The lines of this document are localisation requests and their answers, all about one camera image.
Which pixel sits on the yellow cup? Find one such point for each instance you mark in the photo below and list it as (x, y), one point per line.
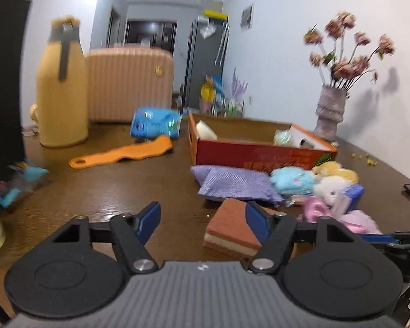
(207, 92)

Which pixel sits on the blue wet wipes pack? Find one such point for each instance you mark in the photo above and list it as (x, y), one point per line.
(153, 123)

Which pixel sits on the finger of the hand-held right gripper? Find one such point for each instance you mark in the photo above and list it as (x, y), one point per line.
(379, 237)
(408, 258)

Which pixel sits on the red cardboard box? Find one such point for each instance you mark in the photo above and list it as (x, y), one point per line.
(246, 150)

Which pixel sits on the purple lavender bunch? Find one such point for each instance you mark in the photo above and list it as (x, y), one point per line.
(238, 85)

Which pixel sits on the purple fabric pouch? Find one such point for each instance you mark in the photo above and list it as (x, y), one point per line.
(232, 182)

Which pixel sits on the framed wall picture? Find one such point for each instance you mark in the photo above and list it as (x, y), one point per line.
(247, 16)

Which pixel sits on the scattered yellow crumbs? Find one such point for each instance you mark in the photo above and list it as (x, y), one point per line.
(364, 158)

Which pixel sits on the clear snack packet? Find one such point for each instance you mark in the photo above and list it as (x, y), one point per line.
(293, 200)

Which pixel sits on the crinkled clear plastic wrap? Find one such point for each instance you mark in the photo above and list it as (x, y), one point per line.
(282, 137)

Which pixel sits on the pink fluffy scrunchie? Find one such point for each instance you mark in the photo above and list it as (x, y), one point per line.
(323, 211)

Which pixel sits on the white and yellow alpaca plush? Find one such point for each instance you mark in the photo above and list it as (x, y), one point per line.
(331, 182)

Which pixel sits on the pink ribbed suitcase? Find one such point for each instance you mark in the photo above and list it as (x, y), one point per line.
(129, 82)

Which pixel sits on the white and orange carton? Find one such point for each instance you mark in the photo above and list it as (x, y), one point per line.
(309, 138)

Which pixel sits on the small yellow plastic object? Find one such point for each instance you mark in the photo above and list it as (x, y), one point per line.
(33, 112)

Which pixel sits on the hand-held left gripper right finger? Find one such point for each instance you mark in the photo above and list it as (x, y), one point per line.
(257, 219)

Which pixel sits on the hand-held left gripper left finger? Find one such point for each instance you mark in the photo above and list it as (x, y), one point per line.
(149, 219)

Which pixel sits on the tall black panel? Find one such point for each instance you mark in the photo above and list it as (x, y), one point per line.
(3, 88)

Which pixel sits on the purple textured vase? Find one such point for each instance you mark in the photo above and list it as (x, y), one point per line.
(329, 112)

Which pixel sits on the yellow thermos jug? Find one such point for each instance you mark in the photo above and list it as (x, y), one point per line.
(62, 95)

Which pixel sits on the white tape roll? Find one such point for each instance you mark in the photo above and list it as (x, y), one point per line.
(206, 131)

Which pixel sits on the yellow box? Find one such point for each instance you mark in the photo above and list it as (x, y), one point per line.
(217, 14)

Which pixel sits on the blue and white small box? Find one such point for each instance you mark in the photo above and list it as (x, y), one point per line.
(353, 193)

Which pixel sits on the blue plastic packet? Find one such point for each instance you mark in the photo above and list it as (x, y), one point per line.
(18, 182)

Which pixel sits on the brown sponge block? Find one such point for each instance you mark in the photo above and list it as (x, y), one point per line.
(230, 227)

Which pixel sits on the dried pink rose bouquet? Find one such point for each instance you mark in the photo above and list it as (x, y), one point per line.
(345, 65)

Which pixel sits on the light blue plush toy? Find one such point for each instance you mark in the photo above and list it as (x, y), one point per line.
(292, 179)

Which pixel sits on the dark grey refrigerator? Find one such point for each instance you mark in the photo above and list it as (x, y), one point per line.
(205, 65)

